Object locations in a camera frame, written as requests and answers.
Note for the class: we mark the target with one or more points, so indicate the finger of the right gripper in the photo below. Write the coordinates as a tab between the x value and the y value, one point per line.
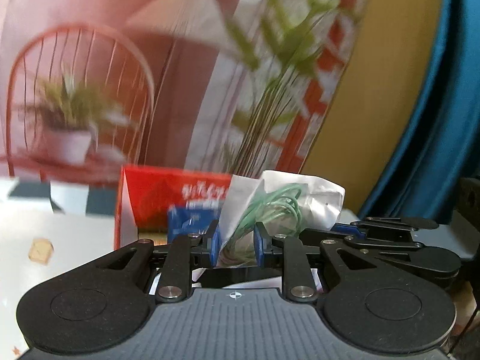
315	237
375	227

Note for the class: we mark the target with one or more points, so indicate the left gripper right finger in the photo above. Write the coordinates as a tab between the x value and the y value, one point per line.
287	254

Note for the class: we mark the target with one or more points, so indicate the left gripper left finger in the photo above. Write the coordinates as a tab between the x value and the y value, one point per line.
179	258

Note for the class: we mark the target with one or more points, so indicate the clear bag with green string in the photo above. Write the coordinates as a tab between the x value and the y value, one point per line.
285	203

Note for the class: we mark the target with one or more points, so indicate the printed room backdrop poster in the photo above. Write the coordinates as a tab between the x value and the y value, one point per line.
230	86

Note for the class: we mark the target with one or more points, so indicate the blue tissue pack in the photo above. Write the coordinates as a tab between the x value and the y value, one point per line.
195	217

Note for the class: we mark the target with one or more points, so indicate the red strawberry cardboard box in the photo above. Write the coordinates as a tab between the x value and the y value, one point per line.
145	193

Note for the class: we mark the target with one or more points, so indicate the blue curtain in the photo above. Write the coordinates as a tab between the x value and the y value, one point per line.
440	143

